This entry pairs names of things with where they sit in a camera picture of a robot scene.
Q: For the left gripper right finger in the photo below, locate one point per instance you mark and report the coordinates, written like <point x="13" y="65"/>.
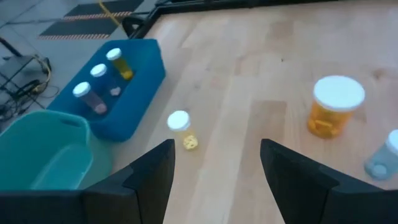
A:
<point x="298" y="186"/>

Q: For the black mat with hazard stripes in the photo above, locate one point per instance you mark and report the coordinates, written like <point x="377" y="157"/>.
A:
<point x="81" y="27"/>
<point x="84" y="9"/>

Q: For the black flat electronics box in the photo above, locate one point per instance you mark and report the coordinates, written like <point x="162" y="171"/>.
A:
<point x="21" y="70"/>

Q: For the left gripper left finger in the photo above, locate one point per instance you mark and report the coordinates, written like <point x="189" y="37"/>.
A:
<point x="146" y="186"/>

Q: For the small amber pill bottle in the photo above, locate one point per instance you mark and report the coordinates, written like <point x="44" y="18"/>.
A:
<point x="122" y="67"/>

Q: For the amber pill bottle white cap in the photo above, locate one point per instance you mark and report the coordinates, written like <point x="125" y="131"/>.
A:
<point x="339" y="93"/>

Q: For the teal plastic bin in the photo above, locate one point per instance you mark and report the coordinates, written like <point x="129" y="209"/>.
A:
<point x="37" y="140"/>

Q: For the blue translucent pill bottle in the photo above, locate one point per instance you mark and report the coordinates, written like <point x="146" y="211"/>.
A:
<point x="384" y="158"/>
<point x="99" y="71"/>

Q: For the blue plastic bin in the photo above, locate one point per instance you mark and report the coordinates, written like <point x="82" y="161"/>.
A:
<point x="140" y="93"/>

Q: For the small yellow-green pill bottle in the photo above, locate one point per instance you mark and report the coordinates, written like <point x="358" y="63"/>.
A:
<point x="178" y="120"/>

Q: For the black aluminium rig frame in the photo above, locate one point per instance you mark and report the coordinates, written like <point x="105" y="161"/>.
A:
<point x="202" y="4"/>

